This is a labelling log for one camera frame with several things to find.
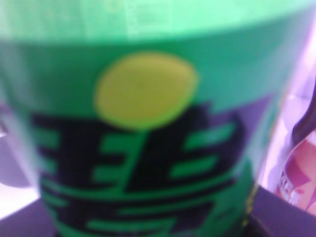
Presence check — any green soda bottle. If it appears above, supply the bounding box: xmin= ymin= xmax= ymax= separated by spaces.
xmin=0 ymin=0 xmax=316 ymax=237

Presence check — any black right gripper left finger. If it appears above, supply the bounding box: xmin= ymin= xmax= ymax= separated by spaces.
xmin=0 ymin=199 xmax=59 ymax=237

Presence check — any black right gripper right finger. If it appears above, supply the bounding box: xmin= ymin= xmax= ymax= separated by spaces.
xmin=246 ymin=187 xmax=316 ymax=237

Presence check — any brown coffee drink bottle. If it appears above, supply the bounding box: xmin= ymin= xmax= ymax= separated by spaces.
xmin=274 ymin=76 xmax=316 ymax=215

